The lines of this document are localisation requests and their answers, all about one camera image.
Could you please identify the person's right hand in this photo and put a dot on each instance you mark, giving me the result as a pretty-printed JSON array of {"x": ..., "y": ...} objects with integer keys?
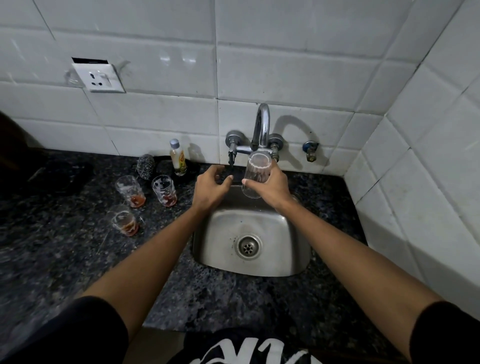
[{"x": 275, "y": 189}]

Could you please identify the person's left hand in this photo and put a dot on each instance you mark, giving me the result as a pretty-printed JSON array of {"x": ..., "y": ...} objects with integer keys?
[{"x": 206, "y": 191}]

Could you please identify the person's right thumb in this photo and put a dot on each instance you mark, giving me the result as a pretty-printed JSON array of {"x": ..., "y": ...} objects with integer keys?
[{"x": 252, "y": 183}]

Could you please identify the person's left thumb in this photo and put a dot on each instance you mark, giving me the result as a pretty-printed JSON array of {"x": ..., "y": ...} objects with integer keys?
[{"x": 225, "y": 183}]

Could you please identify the clear drinking glass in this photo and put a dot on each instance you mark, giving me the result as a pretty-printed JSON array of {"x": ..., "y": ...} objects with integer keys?
[{"x": 255, "y": 168}]

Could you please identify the person's left forearm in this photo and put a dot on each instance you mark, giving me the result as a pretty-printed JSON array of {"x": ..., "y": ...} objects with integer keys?
[{"x": 150, "y": 258}]

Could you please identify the person's right forearm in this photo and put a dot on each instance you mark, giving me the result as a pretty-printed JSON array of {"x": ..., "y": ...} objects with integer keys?
[{"x": 360, "y": 277}]

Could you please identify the stainless steel sink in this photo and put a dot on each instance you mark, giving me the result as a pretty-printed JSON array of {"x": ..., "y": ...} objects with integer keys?
[{"x": 258, "y": 232}]

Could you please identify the small clear bottle grey cap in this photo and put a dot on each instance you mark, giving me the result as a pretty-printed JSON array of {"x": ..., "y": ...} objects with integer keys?
[{"x": 178, "y": 159}]

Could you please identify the dirty glass with orange residue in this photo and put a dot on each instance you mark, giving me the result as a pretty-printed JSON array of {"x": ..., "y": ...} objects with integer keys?
[
  {"x": 123, "y": 221},
  {"x": 165, "y": 191},
  {"x": 131, "y": 191}
]

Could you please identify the round sink drain strainer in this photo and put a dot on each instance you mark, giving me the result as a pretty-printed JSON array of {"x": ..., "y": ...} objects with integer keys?
[{"x": 248, "y": 247}]

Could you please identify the steel wool scrubber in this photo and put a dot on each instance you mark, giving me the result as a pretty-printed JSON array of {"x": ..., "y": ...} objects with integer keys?
[{"x": 145, "y": 167}]

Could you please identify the black shirt with white print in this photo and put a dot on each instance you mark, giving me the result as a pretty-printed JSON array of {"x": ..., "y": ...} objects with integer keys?
[{"x": 75, "y": 333}]

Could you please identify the chrome wall faucet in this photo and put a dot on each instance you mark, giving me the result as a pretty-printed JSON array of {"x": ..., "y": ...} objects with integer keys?
[{"x": 262, "y": 127}]

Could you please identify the small chrome wall tap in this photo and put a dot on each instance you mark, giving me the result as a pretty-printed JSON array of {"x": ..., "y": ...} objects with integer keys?
[{"x": 310, "y": 149}]

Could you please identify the white wall socket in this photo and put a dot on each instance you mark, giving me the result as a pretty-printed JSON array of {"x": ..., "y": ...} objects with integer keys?
[{"x": 99, "y": 78}]

